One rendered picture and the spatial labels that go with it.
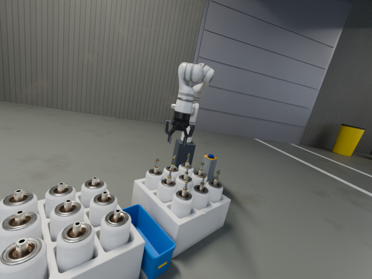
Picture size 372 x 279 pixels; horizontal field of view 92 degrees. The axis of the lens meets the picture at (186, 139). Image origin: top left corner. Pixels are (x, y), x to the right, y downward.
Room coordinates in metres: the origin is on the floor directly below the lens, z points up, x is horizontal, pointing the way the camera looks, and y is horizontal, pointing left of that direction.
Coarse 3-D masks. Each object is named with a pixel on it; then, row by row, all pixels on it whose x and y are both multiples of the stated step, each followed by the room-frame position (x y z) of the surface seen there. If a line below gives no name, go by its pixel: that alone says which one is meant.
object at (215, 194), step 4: (208, 184) 0.88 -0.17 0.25; (208, 188) 0.87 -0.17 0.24; (212, 188) 0.86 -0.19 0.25; (216, 188) 0.86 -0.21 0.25; (220, 188) 0.87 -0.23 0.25; (212, 192) 0.85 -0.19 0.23; (216, 192) 0.85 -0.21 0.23; (220, 192) 0.86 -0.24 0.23; (212, 196) 0.85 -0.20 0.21; (216, 196) 0.85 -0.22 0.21; (220, 196) 0.87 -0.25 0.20; (212, 200) 0.85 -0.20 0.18; (216, 200) 0.85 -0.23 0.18
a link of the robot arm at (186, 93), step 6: (180, 66) 0.79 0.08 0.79; (186, 66) 0.78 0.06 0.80; (180, 72) 0.78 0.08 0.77; (180, 78) 0.78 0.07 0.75; (180, 84) 0.78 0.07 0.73; (186, 84) 0.82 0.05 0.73; (180, 90) 0.79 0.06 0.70; (186, 90) 0.78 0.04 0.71; (192, 90) 0.79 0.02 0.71; (180, 96) 0.78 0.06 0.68; (186, 96) 0.78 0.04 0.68; (192, 96) 0.79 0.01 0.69
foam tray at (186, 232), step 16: (144, 192) 0.81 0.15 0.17; (144, 208) 0.79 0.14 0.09; (160, 208) 0.71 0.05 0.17; (192, 208) 0.75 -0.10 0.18; (208, 208) 0.77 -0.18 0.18; (224, 208) 0.86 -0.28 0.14; (160, 224) 0.70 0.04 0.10; (176, 224) 0.63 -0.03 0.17; (192, 224) 0.68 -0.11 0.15; (208, 224) 0.78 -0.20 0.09; (176, 240) 0.62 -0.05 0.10; (192, 240) 0.71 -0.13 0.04
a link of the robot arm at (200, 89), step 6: (204, 66) 1.08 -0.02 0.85; (204, 72) 1.07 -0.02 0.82; (210, 72) 1.07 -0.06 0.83; (204, 78) 1.07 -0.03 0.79; (210, 78) 1.08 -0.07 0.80; (198, 84) 1.24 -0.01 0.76; (204, 84) 1.11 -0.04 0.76; (198, 90) 1.19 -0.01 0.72; (204, 90) 1.19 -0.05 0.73; (198, 96) 1.23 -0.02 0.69
